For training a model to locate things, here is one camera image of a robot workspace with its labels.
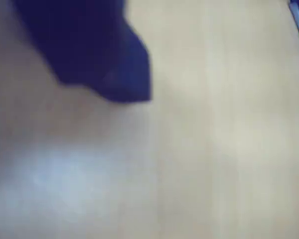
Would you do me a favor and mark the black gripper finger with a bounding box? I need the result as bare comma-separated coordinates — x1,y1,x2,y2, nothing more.
11,0,154,104

